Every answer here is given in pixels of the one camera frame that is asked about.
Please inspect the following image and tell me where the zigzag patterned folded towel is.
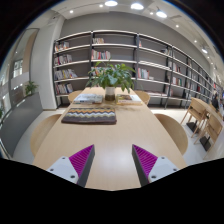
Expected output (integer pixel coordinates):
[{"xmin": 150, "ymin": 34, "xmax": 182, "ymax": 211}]
[{"xmin": 61, "ymin": 107, "xmax": 117, "ymax": 124}]

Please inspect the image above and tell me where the green potted plant on table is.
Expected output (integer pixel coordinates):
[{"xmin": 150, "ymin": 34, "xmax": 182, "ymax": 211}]
[{"xmin": 87, "ymin": 61, "xmax": 135, "ymax": 101}]

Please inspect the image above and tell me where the open book left of plant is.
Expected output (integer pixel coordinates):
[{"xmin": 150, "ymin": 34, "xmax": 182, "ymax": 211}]
[{"xmin": 73, "ymin": 94, "xmax": 103, "ymax": 104}]

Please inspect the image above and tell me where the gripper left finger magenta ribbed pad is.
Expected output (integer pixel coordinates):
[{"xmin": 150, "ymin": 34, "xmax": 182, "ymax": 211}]
[{"xmin": 47, "ymin": 145, "xmax": 95, "ymax": 187}]

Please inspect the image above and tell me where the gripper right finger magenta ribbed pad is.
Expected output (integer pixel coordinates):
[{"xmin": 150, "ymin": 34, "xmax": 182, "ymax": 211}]
[{"xmin": 132, "ymin": 145, "xmax": 178, "ymax": 186}]

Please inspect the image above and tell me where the large grey bookshelf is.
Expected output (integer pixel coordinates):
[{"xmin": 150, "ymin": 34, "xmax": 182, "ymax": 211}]
[{"xmin": 53, "ymin": 30, "xmax": 224, "ymax": 108}]

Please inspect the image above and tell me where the wooden chair near right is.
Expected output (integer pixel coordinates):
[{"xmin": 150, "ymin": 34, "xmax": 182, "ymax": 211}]
[{"xmin": 155, "ymin": 114, "xmax": 188, "ymax": 154}]

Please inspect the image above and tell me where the wooden chair near left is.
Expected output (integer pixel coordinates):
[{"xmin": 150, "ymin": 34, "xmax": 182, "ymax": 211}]
[{"xmin": 30, "ymin": 114, "xmax": 60, "ymax": 156}]

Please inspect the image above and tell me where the small plant on left ledge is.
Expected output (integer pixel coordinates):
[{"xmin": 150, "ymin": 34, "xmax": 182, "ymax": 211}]
[{"xmin": 25, "ymin": 81, "xmax": 37, "ymax": 96}]

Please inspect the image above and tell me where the wooden chair at side table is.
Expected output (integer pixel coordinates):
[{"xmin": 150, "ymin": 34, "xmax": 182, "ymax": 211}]
[{"xmin": 200, "ymin": 115, "xmax": 223, "ymax": 152}]

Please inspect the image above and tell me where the wooden chair far right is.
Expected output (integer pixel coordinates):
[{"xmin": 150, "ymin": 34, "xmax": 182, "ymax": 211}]
[{"xmin": 135, "ymin": 90, "xmax": 150, "ymax": 104}]

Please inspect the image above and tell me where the wooden chair far left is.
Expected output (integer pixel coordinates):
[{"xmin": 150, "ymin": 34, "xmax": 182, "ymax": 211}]
[{"xmin": 68, "ymin": 90, "xmax": 82, "ymax": 103}]

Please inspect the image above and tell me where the book right of plant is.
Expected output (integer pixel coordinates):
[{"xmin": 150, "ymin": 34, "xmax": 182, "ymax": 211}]
[{"xmin": 116, "ymin": 94, "xmax": 142, "ymax": 105}]

